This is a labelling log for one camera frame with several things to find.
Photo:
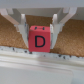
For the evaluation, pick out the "pink block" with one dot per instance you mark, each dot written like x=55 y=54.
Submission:
x=39 y=40

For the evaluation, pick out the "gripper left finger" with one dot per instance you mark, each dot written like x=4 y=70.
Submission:
x=20 y=24

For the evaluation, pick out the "white plastic box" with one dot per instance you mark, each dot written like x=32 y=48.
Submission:
x=40 y=66

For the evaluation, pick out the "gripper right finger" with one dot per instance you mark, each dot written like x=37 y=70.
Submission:
x=57 y=24

